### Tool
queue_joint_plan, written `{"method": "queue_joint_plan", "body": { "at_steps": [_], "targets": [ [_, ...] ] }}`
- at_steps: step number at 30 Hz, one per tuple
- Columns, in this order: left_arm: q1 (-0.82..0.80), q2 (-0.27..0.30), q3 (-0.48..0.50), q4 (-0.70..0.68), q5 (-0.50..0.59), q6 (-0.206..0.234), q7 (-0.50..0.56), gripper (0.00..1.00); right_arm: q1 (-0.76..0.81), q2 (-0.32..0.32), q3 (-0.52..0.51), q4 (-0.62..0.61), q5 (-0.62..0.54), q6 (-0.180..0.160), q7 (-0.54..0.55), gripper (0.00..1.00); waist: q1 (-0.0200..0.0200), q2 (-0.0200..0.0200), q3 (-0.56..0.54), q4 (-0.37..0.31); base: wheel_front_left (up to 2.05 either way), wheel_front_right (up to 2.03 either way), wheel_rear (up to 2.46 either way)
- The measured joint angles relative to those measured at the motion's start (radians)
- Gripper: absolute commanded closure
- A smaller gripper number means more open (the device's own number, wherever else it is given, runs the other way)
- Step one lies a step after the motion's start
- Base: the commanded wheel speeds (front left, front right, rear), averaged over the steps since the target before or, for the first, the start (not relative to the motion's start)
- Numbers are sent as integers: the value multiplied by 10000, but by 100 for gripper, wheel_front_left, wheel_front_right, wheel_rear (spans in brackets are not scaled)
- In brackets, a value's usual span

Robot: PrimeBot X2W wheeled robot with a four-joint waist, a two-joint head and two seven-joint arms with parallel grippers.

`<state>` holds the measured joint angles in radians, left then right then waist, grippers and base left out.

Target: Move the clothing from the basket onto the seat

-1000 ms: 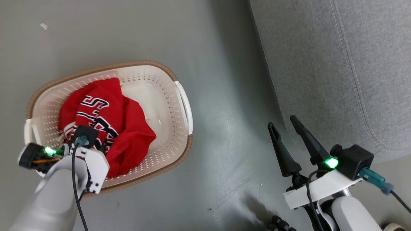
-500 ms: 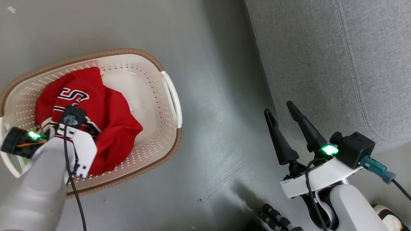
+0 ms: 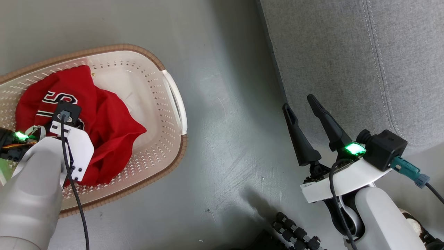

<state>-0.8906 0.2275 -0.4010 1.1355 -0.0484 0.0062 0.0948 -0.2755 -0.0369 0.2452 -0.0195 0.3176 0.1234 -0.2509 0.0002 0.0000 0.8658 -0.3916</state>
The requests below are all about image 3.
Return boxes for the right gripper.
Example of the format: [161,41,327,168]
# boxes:
[282,94,394,203]

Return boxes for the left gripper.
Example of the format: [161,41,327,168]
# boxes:
[0,122,95,182]

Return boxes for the red basketball jersey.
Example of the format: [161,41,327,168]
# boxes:
[15,65,147,187]

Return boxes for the white perforated laundry basket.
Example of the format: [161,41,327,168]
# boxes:
[0,44,188,218]

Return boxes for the grey fabric sofa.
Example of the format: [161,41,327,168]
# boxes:
[258,0,444,156]

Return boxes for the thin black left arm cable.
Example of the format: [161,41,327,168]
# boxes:
[60,111,91,250]

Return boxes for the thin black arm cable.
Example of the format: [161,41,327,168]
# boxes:
[328,158,358,250]
[60,111,91,250]

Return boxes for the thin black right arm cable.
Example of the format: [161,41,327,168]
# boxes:
[328,158,358,250]

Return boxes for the teal right camera connector cable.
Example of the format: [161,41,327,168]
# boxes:
[391,156,444,205]

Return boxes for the black ribbed cable conduit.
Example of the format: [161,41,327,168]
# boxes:
[272,212,325,250]

